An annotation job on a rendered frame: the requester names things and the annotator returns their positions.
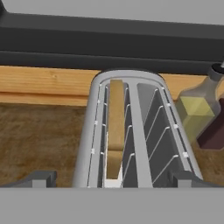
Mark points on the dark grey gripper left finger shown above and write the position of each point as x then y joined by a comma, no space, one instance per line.
40,178

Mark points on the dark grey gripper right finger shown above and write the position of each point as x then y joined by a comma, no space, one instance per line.
186,180

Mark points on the silver two-slot toaster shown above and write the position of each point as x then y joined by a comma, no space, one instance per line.
140,128

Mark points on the brown bread slice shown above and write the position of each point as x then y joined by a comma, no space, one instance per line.
116,128

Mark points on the dark red bottle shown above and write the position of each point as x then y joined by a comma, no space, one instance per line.
214,128

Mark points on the clear bottle with yellow oil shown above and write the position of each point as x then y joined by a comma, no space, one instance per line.
196,108

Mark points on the dark grey cupboard run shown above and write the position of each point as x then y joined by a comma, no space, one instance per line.
110,40

